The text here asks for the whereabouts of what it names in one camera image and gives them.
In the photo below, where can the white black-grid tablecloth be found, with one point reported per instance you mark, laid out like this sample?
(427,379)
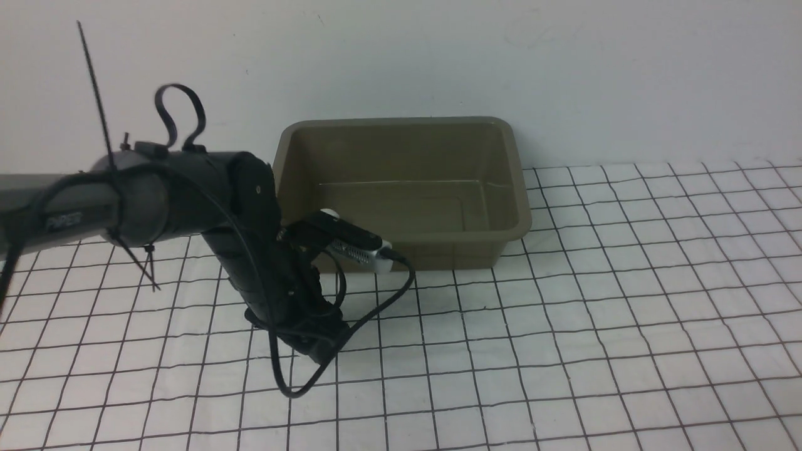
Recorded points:
(652,307)

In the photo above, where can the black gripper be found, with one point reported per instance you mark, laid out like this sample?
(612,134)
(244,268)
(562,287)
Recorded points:
(289,301)

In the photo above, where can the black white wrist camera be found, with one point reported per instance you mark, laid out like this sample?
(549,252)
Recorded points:
(351,244)

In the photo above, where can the black zip tie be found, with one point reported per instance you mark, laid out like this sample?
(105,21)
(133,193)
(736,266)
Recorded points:
(106,144)

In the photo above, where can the olive green plastic bin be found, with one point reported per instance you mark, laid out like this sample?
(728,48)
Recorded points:
(446,192)

